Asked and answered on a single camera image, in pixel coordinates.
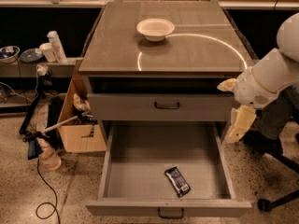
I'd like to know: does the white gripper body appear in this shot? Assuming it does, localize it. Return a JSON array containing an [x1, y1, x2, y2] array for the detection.
[[233, 67, 278, 109]]

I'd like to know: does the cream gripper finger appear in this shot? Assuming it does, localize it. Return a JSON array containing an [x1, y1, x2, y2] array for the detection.
[[217, 78, 236, 92], [224, 105, 256, 143]]

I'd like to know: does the dark blue rxbar wrapper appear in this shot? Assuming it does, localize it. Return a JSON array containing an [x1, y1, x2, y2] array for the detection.
[[164, 166, 191, 198]]

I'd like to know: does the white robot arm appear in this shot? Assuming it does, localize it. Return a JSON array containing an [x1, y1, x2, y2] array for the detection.
[[217, 13, 299, 143]]

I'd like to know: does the grey drawer cabinet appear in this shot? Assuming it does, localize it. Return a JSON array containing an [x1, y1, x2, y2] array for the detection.
[[78, 0, 260, 133]]

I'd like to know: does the closed grey top drawer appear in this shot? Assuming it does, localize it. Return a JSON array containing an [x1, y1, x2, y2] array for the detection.
[[88, 93, 238, 121]]

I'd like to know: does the open grey middle drawer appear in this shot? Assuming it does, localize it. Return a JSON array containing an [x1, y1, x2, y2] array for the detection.
[[86, 121, 251, 219]]

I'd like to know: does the person leg in jeans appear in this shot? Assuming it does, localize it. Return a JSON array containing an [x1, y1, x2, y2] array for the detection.
[[257, 87, 299, 140]]

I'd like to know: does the black shoe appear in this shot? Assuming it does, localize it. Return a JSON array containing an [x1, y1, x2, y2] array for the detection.
[[243, 131, 283, 154]]

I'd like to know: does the black office chair base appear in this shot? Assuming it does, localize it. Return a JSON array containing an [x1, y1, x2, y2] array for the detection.
[[257, 149, 299, 213]]

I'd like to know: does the white paper bowl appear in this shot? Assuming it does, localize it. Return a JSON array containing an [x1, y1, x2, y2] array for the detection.
[[136, 19, 175, 42]]

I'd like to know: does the crumpled paper in box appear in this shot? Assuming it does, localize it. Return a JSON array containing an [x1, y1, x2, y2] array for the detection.
[[73, 93, 90, 112]]

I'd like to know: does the cardboard box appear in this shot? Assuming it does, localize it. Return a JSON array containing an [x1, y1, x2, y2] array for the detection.
[[58, 59, 107, 153]]

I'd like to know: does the white cylindrical can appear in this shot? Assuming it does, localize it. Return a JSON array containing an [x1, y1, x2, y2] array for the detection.
[[47, 31, 67, 63]]

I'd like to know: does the white paper cup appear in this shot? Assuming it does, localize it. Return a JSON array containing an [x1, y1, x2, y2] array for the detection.
[[39, 43, 56, 63]]

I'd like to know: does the white power adapter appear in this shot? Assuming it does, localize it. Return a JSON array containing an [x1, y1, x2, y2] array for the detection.
[[36, 64, 48, 77]]

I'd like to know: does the clear plastic bottle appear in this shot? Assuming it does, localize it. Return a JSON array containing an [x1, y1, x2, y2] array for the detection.
[[37, 138, 62, 171]]

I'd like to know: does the blue plate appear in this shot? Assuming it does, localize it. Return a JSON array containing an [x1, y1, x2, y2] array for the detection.
[[20, 48, 45, 63]]

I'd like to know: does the blue patterned bowl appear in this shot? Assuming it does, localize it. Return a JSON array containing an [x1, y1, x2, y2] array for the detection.
[[0, 46, 20, 63]]

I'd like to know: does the grabber tool with blue handle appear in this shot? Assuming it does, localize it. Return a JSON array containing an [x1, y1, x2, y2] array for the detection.
[[22, 111, 92, 160]]

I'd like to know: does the black floor cable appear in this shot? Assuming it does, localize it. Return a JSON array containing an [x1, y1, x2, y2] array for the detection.
[[35, 158, 62, 224]]

